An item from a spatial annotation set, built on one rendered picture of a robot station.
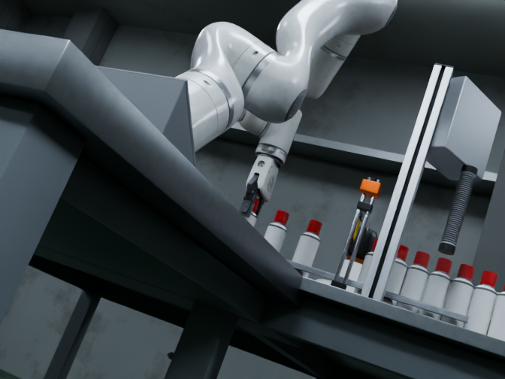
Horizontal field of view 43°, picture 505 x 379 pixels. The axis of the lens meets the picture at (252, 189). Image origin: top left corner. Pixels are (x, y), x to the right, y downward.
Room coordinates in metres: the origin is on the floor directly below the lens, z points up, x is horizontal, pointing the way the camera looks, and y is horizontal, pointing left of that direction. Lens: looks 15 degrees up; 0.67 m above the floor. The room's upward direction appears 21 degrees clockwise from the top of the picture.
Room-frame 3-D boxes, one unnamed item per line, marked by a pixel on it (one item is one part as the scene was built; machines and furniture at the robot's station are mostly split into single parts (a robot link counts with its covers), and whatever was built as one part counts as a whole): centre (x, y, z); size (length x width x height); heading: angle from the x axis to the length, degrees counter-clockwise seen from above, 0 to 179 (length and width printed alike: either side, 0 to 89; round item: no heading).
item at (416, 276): (1.50, -0.44, 0.98); 0.05 x 0.05 x 0.20
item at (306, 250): (1.58, -0.18, 0.98); 0.05 x 0.05 x 0.20
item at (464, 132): (1.42, -0.41, 1.38); 0.17 x 0.10 x 0.19; 125
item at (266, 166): (1.65, -0.01, 1.16); 0.10 x 0.07 x 0.11; 160
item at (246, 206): (1.61, 0.00, 1.07); 0.03 x 0.03 x 0.07; 70
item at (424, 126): (1.38, -0.33, 1.16); 0.04 x 0.04 x 0.67; 70
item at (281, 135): (1.64, -0.01, 1.31); 0.09 x 0.08 x 0.13; 105
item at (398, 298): (1.59, -0.05, 0.95); 1.07 x 0.01 x 0.01; 70
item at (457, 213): (1.38, -0.45, 1.18); 0.04 x 0.04 x 0.21
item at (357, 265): (1.82, -0.36, 1.03); 0.09 x 0.09 x 0.30
